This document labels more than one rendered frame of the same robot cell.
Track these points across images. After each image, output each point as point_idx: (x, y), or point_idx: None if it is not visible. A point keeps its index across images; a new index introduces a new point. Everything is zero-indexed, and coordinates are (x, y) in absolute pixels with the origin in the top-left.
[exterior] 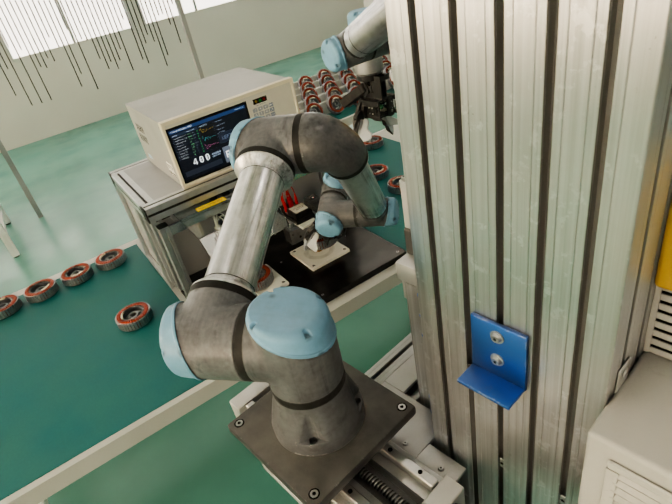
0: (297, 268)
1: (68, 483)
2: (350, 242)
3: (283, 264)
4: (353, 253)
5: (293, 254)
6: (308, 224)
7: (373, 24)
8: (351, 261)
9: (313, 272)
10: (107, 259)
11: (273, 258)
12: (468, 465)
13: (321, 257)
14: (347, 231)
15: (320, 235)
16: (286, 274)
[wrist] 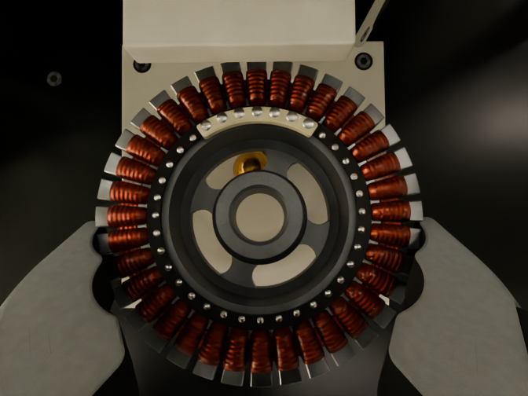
0: (85, 206)
1: None
2: (439, 223)
3: (51, 109)
4: (384, 331)
5: (122, 87)
6: (218, 49)
7: None
8: (330, 388)
9: (126, 309)
10: None
11: (43, 10)
12: None
13: (220, 251)
14: (496, 109)
15: (276, 194)
16: (13, 208)
